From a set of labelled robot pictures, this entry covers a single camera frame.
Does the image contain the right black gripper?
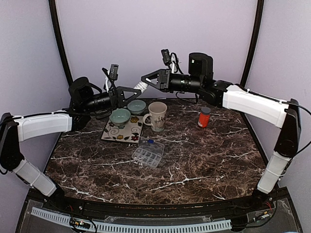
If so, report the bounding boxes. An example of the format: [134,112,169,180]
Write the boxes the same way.
[140,70,202,95]

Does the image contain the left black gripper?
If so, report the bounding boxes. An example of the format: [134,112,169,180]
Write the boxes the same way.
[83,85,142,113]

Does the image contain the small white pill bottle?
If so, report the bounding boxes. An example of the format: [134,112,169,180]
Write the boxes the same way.
[134,81,149,94]

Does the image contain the orange pill bottle grey cap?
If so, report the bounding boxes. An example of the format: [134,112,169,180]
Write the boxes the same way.
[198,107,211,128]

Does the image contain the clear plastic pill organizer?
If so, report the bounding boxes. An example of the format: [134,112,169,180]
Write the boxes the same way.
[132,136,165,168]

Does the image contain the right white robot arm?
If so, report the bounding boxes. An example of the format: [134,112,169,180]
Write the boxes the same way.
[141,50,301,211]

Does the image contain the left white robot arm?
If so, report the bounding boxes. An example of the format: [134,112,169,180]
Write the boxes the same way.
[0,77,148,212]

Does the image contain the blue striped ceramic bowl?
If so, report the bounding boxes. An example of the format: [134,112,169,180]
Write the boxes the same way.
[127,100,146,115]

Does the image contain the light green ceramic bowl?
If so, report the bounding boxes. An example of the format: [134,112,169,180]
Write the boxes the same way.
[109,108,131,129]

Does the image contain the cream ceramic mug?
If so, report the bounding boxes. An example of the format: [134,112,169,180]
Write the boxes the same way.
[143,101,167,132]

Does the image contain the floral rectangular ceramic plate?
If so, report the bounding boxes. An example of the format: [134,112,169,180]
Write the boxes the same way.
[101,116,143,143]

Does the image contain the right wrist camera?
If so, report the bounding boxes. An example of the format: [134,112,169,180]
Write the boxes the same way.
[161,49,183,74]

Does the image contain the right black frame post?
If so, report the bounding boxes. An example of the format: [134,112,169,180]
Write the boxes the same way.
[240,0,264,87]

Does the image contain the black frame post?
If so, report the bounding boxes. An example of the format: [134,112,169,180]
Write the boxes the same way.
[240,0,264,87]
[49,0,73,86]

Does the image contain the left black frame post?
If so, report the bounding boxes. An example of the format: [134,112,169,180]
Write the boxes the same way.
[49,0,73,86]

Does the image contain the black front rail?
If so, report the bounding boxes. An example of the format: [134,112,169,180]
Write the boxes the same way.
[43,194,276,218]

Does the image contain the white slotted cable duct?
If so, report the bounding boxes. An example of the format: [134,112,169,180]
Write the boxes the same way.
[31,207,232,233]

